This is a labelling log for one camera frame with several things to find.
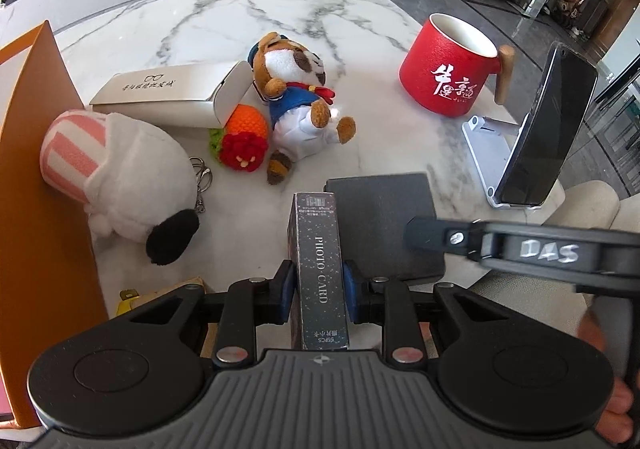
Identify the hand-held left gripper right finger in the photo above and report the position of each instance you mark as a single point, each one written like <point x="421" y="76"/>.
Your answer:
<point x="352" y="294"/>

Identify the person's right hand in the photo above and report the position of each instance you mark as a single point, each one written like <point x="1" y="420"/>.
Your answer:
<point x="622" y="399"/>

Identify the orange cardboard box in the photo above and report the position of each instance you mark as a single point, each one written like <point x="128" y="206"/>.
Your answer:
<point x="45" y="229"/>

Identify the white glasses case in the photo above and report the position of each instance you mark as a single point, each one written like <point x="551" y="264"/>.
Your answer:
<point x="160" y="94"/>

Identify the beige chair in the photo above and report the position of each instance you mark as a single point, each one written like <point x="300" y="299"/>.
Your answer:
<point x="590" y="204"/>

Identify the white phone stand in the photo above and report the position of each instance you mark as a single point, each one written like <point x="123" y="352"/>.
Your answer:
<point x="487" y="144"/>

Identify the white dog plush striped hat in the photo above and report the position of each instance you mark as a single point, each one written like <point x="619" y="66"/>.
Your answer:
<point x="130" y="174"/>

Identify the metal keyring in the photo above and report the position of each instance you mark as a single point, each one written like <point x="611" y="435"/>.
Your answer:
<point x="202" y="179"/>

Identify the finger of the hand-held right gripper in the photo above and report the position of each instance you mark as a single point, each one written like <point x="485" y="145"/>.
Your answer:
<point x="440" y="236"/>

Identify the brown dog plush toy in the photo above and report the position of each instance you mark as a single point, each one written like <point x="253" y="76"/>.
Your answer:
<point x="290" y="94"/>

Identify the black smartphone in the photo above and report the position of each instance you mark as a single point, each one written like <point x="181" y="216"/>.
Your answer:
<point x="550" y="129"/>

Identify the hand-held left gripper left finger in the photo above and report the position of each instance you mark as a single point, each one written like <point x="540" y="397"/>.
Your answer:
<point x="286" y="291"/>

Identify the orange and red crochet toy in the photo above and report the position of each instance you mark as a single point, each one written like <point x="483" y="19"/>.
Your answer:
<point x="245" y="129"/>

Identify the black square pad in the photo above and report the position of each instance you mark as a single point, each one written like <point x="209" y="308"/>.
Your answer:
<point x="380" y="214"/>

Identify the dark photo card box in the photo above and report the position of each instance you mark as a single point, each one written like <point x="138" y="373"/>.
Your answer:
<point x="320" y="269"/>

